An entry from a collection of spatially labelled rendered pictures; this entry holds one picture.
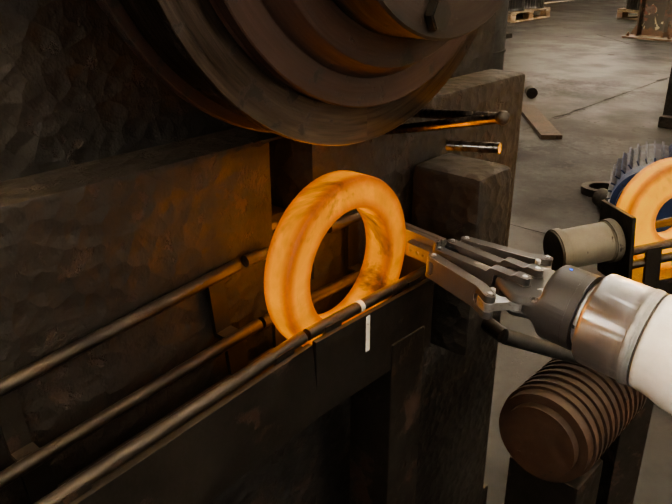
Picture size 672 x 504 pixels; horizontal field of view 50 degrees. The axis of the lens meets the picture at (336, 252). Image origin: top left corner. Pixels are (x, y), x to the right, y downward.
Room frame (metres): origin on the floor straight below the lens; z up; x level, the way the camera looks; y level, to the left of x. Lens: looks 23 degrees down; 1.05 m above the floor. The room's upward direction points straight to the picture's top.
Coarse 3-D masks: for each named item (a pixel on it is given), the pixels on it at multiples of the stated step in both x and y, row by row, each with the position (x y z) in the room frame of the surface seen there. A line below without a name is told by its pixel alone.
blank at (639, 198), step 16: (640, 176) 0.92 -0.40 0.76; (656, 176) 0.90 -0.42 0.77; (624, 192) 0.92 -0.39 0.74; (640, 192) 0.89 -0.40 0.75; (656, 192) 0.90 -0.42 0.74; (624, 208) 0.90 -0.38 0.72; (640, 208) 0.89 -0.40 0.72; (656, 208) 0.90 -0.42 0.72; (640, 224) 0.89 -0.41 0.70; (640, 240) 0.90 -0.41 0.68; (656, 240) 0.90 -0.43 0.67; (640, 256) 0.90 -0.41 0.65
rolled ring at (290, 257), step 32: (320, 192) 0.63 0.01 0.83; (352, 192) 0.65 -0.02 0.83; (384, 192) 0.69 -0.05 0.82; (288, 224) 0.61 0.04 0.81; (320, 224) 0.61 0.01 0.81; (384, 224) 0.69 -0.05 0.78; (288, 256) 0.59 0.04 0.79; (384, 256) 0.70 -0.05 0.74; (288, 288) 0.58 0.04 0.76; (352, 288) 0.70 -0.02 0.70; (288, 320) 0.58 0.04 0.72
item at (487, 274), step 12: (432, 252) 0.69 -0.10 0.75; (444, 252) 0.68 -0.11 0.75; (456, 264) 0.67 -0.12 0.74; (468, 264) 0.66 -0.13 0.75; (480, 264) 0.66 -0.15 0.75; (480, 276) 0.65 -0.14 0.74; (492, 276) 0.64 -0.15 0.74; (504, 276) 0.64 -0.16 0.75; (516, 276) 0.63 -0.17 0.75; (528, 276) 0.63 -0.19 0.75
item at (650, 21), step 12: (648, 0) 8.83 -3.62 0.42; (660, 0) 8.74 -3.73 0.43; (648, 12) 8.81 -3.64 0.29; (660, 12) 8.72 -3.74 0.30; (648, 24) 8.80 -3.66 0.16; (660, 24) 8.71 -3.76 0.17; (624, 36) 8.78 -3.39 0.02; (636, 36) 8.75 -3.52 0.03; (648, 36) 8.75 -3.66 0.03; (660, 36) 8.69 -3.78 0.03
